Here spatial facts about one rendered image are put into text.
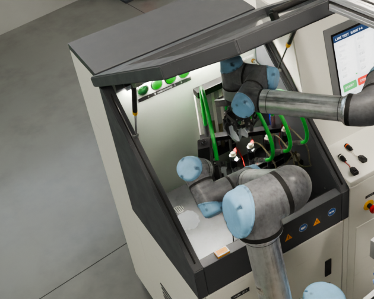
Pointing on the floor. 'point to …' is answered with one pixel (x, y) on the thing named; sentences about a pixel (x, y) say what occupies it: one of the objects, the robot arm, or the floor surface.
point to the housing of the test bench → (133, 47)
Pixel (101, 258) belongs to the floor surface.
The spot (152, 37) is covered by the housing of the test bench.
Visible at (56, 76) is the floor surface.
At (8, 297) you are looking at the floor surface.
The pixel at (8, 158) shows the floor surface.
